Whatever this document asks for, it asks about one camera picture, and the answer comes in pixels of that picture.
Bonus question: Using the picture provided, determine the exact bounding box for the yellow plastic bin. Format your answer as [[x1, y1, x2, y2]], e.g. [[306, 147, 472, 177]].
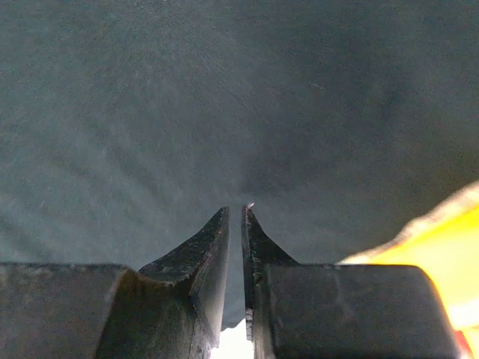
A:
[[342, 182, 478, 358]]

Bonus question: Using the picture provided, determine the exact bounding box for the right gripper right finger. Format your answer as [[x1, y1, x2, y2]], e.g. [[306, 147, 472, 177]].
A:
[[241, 206, 463, 358]]

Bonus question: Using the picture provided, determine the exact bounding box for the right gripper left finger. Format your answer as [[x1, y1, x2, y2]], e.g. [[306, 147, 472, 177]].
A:
[[1, 207, 230, 358]]

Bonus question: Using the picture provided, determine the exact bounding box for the black t shirt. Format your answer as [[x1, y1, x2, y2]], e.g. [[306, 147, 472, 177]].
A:
[[1, 1, 478, 326]]

